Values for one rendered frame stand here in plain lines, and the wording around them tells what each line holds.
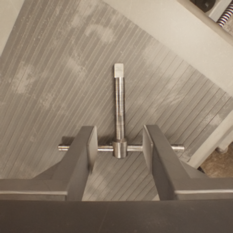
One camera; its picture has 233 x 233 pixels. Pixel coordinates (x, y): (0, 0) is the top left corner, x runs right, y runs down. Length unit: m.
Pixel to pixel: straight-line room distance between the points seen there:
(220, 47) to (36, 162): 0.34
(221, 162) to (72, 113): 2.03
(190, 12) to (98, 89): 0.16
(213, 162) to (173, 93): 1.92
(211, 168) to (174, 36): 2.00
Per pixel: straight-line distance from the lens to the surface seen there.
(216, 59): 0.29
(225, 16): 1.01
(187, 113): 0.28
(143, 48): 0.25
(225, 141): 0.42
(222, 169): 2.26
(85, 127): 0.16
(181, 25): 0.27
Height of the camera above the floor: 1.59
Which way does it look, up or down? 73 degrees down
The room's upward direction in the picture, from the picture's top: 177 degrees counter-clockwise
